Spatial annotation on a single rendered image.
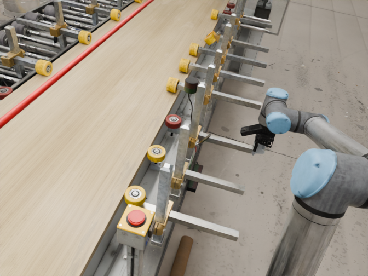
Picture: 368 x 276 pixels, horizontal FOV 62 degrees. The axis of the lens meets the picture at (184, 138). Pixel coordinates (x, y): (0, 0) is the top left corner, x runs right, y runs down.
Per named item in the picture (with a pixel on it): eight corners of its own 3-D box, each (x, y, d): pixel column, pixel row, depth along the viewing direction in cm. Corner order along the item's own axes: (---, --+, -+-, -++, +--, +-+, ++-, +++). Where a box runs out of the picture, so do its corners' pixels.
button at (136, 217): (147, 216, 74) (147, 211, 73) (141, 229, 71) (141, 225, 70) (131, 211, 75) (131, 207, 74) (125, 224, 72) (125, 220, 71)
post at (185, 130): (178, 200, 149) (191, 122, 118) (176, 205, 147) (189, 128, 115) (171, 197, 150) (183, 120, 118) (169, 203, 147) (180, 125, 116)
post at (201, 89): (191, 159, 165) (207, 82, 134) (190, 164, 163) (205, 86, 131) (185, 157, 166) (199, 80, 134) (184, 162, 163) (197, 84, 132)
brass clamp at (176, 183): (188, 170, 145) (190, 162, 142) (180, 191, 135) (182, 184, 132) (176, 166, 146) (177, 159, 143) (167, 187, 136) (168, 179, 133)
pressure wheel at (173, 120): (180, 132, 164) (183, 115, 156) (176, 142, 158) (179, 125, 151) (166, 128, 165) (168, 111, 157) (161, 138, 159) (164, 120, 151)
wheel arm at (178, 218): (236, 235, 120) (239, 229, 117) (235, 243, 117) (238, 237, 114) (131, 203, 125) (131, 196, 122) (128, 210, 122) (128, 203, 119)
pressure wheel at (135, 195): (139, 199, 129) (139, 181, 121) (148, 213, 124) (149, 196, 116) (121, 207, 125) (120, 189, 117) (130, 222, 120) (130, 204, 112)
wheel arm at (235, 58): (265, 66, 205) (267, 61, 203) (265, 68, 202) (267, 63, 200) (193, 49, 211) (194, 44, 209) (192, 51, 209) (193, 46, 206)
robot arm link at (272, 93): (268, 95, 126) (266, 82, 134) (260, 119, 134) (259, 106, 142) (291, 99, 126) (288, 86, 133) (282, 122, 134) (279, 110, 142)
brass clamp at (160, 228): (173, 209, 125) (174, 201, 122) (163, 237, 115) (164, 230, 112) (159, 205, 126) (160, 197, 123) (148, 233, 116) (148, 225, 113)
